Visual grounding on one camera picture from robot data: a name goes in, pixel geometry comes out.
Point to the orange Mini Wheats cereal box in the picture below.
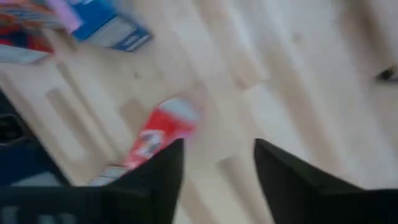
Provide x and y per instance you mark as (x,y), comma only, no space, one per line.
(28,14)

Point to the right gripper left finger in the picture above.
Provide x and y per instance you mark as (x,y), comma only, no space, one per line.
(161,180)

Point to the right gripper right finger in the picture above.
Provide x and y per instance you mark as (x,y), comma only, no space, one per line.
(311,196)

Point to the red Froot Loops cereal box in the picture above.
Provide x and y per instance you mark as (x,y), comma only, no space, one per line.
(21,37)
(158,130)

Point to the blue Frosted Flakes cereal box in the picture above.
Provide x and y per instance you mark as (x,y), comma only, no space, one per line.
(96,18)

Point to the black aluminium table frame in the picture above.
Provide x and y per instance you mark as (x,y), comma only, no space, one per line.
(12,124)

